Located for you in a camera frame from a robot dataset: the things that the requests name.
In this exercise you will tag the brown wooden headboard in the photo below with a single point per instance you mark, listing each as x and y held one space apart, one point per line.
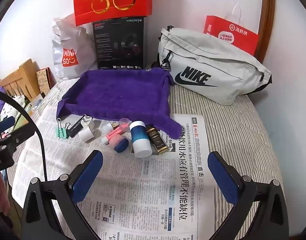
266 17

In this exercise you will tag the white cup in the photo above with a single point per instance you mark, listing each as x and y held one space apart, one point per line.
89 123

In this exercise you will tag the white patterned cloth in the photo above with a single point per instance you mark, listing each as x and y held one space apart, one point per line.
10 110

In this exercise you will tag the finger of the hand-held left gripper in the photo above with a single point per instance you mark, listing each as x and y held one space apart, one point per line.
15 137
2 126

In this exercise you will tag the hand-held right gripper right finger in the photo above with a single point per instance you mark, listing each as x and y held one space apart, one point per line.
223 177

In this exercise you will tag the red gift bag gold print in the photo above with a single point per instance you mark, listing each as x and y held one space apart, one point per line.
143 5

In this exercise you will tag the blue and white bottle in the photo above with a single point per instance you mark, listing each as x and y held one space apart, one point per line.
140 137

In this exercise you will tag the pink and blue capsule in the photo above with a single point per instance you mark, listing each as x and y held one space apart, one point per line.
120 145

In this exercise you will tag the white plastic bag red label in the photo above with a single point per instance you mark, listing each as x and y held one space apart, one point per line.
67 37

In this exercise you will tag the small white jar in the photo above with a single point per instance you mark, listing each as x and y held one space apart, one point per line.
106 126

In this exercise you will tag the black product box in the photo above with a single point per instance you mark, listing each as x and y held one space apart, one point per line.
117 42

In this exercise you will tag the purple towel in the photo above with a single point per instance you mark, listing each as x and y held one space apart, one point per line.
117 92

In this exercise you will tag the pink highlighter pen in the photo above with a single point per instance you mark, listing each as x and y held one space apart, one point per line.
112 133

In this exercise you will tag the newspaper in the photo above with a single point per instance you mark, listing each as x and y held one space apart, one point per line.
143 192

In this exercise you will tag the brown book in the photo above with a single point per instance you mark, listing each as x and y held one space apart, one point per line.
44 80

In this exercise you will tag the black cosmetic box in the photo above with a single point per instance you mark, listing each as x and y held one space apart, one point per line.
76 127

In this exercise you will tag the white charger plug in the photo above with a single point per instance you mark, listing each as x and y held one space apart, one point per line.
85 135

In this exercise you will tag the wooden rack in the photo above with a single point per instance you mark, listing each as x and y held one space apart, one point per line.
25 75

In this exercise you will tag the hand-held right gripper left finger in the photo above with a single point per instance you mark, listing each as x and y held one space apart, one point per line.
89 170

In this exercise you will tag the clear pink plastic cup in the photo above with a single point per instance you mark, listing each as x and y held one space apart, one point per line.
125 123

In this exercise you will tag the mint green tube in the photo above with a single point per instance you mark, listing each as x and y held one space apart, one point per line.
61 132

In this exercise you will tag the white printed bag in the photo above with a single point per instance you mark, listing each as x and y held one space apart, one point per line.
218 62

